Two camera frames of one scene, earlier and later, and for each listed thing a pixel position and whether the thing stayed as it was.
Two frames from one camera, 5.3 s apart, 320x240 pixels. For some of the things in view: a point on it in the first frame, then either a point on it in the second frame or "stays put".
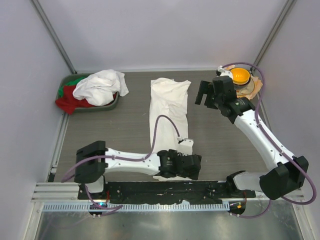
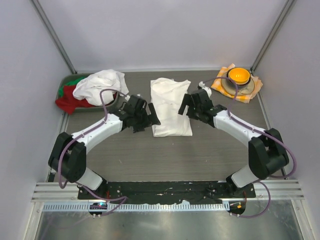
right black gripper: (205, 87) -> (188, 100)
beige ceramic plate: (245, 91) stays put
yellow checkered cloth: (257, 85) stays put
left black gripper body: (193, 176) -> (142, 120)
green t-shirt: (74, 82) stays put
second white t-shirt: (101, 88) stays put
